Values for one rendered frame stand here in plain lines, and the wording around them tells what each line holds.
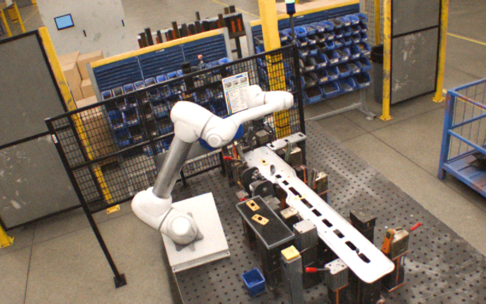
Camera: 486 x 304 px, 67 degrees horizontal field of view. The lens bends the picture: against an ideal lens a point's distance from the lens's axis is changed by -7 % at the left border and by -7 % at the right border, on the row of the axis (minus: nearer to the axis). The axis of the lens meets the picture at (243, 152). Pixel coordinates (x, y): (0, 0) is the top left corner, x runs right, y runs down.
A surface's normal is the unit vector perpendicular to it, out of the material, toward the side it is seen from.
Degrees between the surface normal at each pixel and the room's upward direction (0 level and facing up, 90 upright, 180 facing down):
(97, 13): 90
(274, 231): 0
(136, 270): 0
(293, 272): 90
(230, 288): 0
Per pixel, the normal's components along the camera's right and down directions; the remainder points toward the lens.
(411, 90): 0.40, 0.42
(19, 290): -0.15, -0.85
